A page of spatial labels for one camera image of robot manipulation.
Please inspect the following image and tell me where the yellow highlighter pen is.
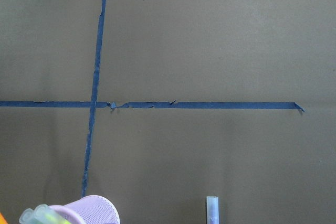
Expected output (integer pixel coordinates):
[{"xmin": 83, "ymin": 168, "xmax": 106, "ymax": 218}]
[{"xmin": 34, "ymin": 204, "xmax": 71, "ymax": 224}]

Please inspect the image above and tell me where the pink mesh pen holder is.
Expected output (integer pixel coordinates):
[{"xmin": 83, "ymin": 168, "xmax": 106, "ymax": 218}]
[{"xmin": 50, "ymin": 195, "xmax": 120, "ymax": 224}]

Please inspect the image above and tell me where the purple highlighter pen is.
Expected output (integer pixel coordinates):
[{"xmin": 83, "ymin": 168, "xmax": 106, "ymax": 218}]
[{"xmin": 206, "ymin": 196, "xmax": 219, "ymax": 224}]

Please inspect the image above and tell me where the green highlighter pen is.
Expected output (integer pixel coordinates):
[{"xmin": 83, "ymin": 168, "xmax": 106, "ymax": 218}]
[{"xmin": 19, "ymin": 208, "xmax": 43, "ymax": 224}]

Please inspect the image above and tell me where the orange highlighter pen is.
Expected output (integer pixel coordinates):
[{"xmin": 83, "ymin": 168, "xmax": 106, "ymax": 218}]
[{"xmin": 0, "ymin": 213, "xmax": 7, "ymax": 224}]

